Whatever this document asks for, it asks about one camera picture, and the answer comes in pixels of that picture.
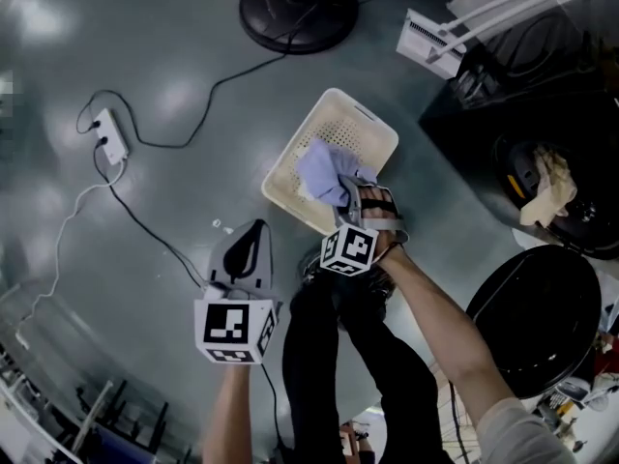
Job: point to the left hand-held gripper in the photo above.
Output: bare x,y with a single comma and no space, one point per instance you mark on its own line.
227,327

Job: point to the person's light grey shirt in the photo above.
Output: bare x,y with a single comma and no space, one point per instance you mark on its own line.
522,438

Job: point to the white stick floor cleaner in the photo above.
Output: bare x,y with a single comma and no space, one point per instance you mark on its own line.
421,41

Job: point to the white power strip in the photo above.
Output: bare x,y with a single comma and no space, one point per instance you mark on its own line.
112,136

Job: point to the black pedestal fan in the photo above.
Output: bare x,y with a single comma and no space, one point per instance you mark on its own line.
300,12

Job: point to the lilac clothes piece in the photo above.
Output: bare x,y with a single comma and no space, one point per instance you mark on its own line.
324,172

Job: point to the person's right hand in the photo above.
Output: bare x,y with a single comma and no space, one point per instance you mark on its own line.
376,195

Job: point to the black washing machine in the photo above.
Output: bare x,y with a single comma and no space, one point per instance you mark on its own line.
464,138

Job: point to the person's black trousers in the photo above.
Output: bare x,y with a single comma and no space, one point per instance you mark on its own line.
309,356

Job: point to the beige clothes piece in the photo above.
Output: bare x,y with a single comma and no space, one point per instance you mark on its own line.
551,186

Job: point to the cream plastic laundry basket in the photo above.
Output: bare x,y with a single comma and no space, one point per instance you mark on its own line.
348,114

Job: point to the person's left forearm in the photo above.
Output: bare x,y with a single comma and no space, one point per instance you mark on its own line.
227,414

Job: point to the person's right forearm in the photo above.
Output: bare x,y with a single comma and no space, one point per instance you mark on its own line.
435,327

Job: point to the person's left black shoe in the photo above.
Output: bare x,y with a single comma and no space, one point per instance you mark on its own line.
309,271

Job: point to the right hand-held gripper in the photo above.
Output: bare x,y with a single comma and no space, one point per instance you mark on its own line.
350,249

